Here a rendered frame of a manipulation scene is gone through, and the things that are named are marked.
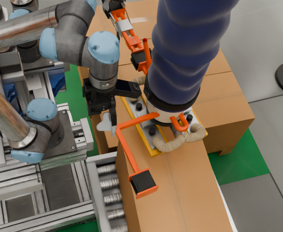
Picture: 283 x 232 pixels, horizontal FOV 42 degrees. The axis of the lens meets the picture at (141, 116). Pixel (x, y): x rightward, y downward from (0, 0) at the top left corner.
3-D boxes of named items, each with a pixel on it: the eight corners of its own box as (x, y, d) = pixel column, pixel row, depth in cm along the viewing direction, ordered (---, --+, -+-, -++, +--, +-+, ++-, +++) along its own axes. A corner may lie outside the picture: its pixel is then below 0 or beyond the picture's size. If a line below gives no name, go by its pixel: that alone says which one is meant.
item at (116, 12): (124, 16, 187) (125, 8, 183) (111, 19, 185) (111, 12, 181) (118, 5, 191) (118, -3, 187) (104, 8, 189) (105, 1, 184)
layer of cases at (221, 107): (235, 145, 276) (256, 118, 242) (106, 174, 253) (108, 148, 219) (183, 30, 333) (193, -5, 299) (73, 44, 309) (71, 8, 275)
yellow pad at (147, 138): (171, 150, 162) (173, 145, 157) (150, 158, 159) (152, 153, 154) (138, 91, 176) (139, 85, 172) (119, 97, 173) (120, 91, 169)
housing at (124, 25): (133, 34, 182) (133, 28, 178) (120, 37, 180) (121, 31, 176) (127, 25, 185) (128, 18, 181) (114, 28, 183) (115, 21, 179)
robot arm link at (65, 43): (53, 32, 98) (93, 41, 98) (39, 63, 92) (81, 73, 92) (50, 9, 91) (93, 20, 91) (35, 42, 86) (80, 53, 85)
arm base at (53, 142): (32, 153, 159) (29, 142, 150) (26, 123, 166) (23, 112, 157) (67, 144, 163) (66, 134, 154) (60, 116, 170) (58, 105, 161)
